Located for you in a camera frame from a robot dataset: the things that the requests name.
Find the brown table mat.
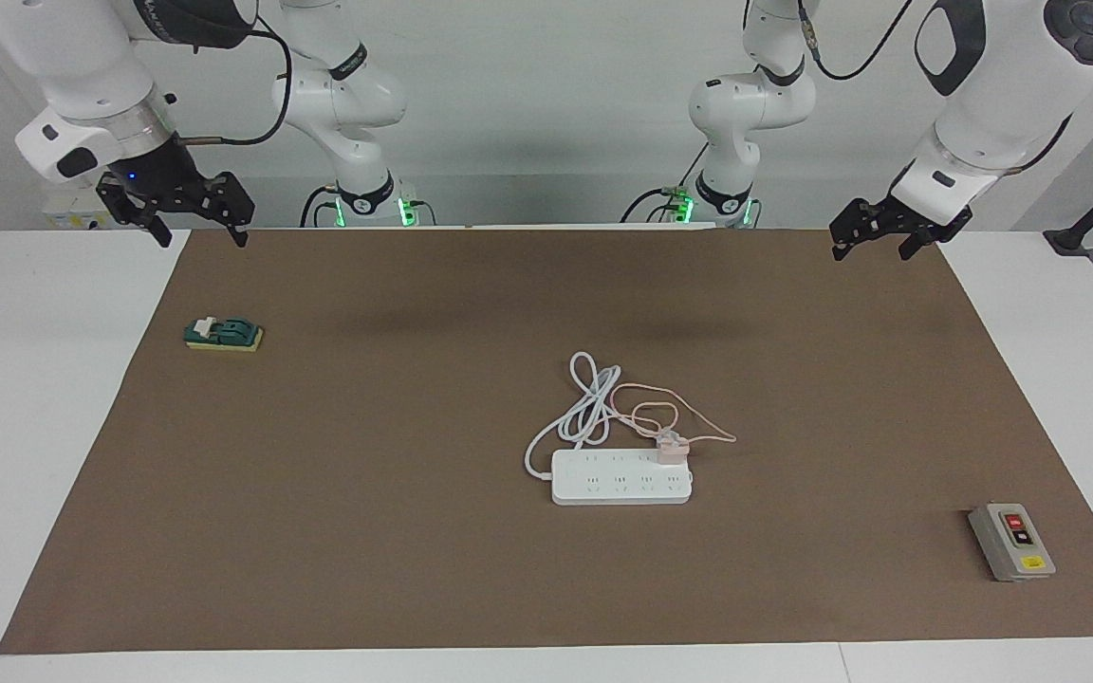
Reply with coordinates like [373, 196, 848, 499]
[0, 228, 1093, 655]

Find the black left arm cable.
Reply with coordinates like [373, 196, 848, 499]
[798, 0, 919, 83]

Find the white power strip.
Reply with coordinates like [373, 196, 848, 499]
[550, 448, 695, 507]

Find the grey push button box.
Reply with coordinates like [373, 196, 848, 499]
[968, 502, 1058, 583]

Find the black arm base cable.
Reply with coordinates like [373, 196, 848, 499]
[299, 184, 344, 229]
[620, 142, 705, 227]

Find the white wall socket box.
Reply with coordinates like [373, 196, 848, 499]
[42, 184, 113, 231]

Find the white power strip cable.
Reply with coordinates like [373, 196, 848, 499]
[524, 351, 682, 481]

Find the green knife switch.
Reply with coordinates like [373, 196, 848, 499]
[182, 315, 266, 354]

